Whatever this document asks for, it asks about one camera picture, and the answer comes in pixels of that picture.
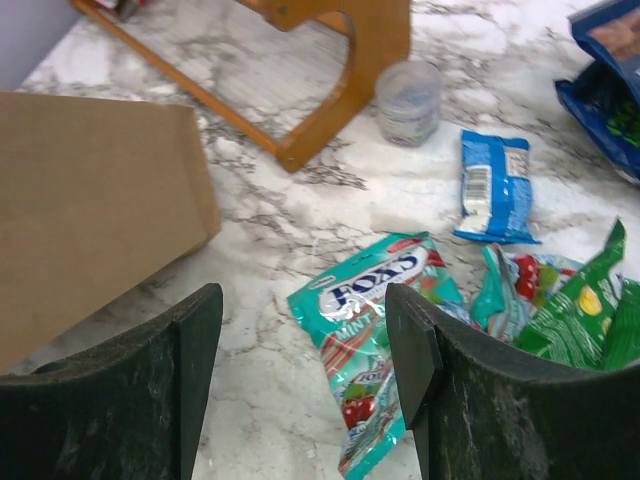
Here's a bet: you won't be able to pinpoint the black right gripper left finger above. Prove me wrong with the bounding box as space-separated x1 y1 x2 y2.
1 283 223 479

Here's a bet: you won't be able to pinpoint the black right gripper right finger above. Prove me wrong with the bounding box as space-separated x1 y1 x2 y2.
385 284 639 479

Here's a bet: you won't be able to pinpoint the red white snack packets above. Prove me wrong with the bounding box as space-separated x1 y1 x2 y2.
471 244 583 343

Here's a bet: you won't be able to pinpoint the green snack packet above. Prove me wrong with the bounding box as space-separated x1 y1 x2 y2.
514 220 639 371

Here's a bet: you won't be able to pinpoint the teal Fox's mint candy bag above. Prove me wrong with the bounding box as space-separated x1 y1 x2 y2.
288 232 472 479

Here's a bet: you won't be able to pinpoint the small blue snack packet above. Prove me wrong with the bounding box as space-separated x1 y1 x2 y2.
453 130 538 245

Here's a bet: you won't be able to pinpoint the brown paper bag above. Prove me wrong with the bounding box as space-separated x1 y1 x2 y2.
1 92 221 370

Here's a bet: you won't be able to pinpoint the blue green chips bag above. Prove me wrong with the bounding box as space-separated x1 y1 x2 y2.
554 61 639 185

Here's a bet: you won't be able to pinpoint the blue red chips bag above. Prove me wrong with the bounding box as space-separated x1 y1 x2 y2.
568 0 639 63

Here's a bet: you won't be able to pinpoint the small clear plastic jar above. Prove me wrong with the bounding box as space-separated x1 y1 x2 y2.
375 60 443 148

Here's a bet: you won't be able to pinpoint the orange wooden shelf rack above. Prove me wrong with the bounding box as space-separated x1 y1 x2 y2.
69 0 412 174

